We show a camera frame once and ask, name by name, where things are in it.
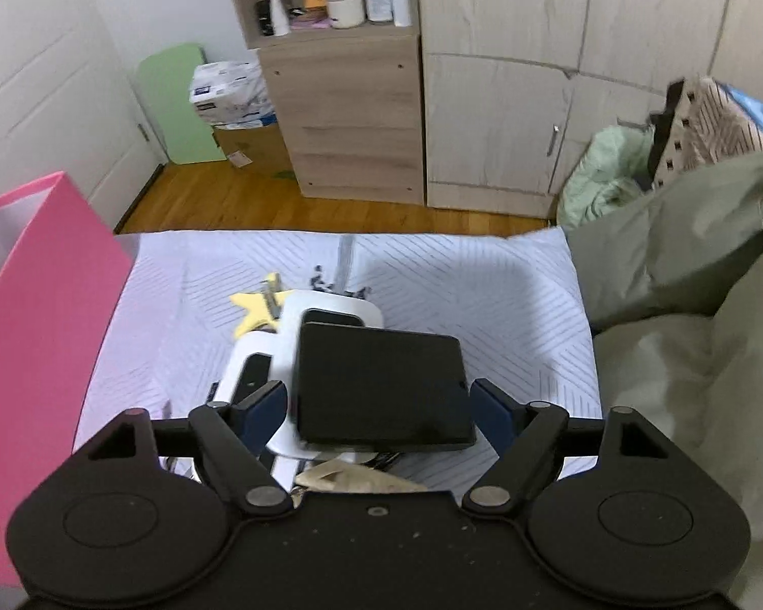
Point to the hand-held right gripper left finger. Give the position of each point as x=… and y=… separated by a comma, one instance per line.
x=264, y=416

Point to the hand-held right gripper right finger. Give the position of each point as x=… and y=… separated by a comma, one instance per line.
x=493, y=413

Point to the small white framed black device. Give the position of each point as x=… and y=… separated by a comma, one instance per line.
x=257, y=372

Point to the large white framed black device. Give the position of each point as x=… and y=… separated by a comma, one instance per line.
x=289, y=356

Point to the cream soft toy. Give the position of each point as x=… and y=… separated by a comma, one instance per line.
x=350, y=478

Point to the black square box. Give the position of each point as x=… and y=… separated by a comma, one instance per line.
x=381, y=387

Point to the pink storage box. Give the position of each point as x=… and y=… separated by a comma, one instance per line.
x=32, y=343

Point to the white striped bed sheet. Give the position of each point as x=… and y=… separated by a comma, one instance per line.
x=483, y=305

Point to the yellow star toy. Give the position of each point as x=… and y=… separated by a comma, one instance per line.
x=251, y=308

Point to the small metal clip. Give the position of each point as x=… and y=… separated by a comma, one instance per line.
x=270, y=298

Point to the olive green blanket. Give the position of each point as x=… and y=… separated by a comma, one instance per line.
x=674, y=362

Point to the paper scrap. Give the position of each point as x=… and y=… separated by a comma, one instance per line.
x=238, y=159

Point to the light green cloth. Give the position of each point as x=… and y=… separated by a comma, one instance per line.
x=601, y=178

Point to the light wooden wardrobe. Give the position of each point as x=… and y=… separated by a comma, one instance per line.
x=496, y=108

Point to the wooden shelf cabinet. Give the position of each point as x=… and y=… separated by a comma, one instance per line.
x=343, y=114

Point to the white plastic bag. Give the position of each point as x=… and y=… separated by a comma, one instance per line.
x=229, y=92

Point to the green board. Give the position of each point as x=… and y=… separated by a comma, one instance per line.
x=178, y=95

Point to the patterned pillow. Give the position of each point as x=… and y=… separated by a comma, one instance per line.
x=706, y=127

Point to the pink flat pack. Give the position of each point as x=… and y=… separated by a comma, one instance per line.
x=308, y=22

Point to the small black bottle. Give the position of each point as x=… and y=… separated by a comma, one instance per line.
x=264, y=16

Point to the white door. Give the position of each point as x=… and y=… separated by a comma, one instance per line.
x=51, y=76

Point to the white spray bottle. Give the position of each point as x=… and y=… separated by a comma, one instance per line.
x=278, y=9

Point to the white jar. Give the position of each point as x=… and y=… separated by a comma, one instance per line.
x=345, y=6

